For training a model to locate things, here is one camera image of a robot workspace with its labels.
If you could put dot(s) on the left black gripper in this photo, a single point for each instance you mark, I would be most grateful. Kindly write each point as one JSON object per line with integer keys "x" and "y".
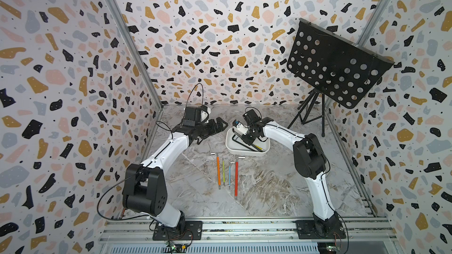
{"x": 213, "y": 130}

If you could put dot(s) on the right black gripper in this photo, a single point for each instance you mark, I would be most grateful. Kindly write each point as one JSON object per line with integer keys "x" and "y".
{"x": 245, "y": 140}

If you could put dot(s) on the large black hex key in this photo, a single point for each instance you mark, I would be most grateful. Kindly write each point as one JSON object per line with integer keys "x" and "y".
{"x": 236, "y": 138}

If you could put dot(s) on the thin dark grey hex key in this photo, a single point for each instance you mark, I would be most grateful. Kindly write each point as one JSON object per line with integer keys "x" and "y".
{"x": 260, "y": 144}

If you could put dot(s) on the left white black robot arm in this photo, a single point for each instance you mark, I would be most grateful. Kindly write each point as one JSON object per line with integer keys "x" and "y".
{"x": 145, "y": 189}

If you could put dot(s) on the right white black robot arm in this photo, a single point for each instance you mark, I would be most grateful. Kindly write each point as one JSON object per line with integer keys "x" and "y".
{"x": 309, "y": 161}

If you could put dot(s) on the white rectangular storage box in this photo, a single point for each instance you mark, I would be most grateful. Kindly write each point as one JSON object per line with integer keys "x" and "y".
{"x": 237, "y": 146}

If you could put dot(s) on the orange sleeved hex key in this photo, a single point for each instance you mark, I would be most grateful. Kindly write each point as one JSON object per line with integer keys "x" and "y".
{"x": 214, "y": 154}

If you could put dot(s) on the green sleeved hex key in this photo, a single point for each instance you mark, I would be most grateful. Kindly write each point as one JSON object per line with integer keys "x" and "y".
{"x": 223, "y": 174}

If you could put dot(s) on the red sleeved hex key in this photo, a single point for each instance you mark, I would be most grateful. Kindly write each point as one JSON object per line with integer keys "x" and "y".
{"x": 239, "y": 159}

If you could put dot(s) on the black perforated music stand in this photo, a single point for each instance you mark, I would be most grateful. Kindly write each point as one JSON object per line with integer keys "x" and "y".
{"x": 334, "y": 67}

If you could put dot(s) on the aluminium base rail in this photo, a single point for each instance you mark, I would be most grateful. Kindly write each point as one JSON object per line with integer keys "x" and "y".
{"x": 360, "y": 235}

